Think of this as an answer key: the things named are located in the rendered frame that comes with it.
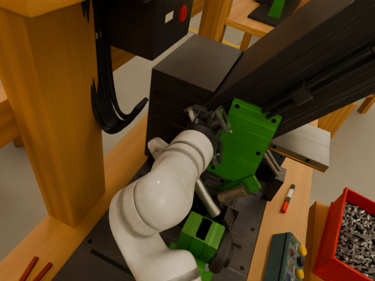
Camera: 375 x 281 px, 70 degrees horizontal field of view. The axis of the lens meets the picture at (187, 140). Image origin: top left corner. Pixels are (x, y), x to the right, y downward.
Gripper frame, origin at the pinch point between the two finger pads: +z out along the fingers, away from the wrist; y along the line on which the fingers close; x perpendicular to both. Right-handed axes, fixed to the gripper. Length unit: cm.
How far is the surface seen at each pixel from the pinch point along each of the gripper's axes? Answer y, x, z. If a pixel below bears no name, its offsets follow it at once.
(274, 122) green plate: -5.6, -11.6, 4.3
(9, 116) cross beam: 19.4, 27.1, -22.2
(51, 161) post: 8.4, 28.0, -19.2
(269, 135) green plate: -8.1, -9.5, 4.3
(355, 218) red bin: -56, -19, 34
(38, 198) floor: -17, 148, 46
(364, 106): -109, -61, 298
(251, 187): -19.8, -0.7, 4.0
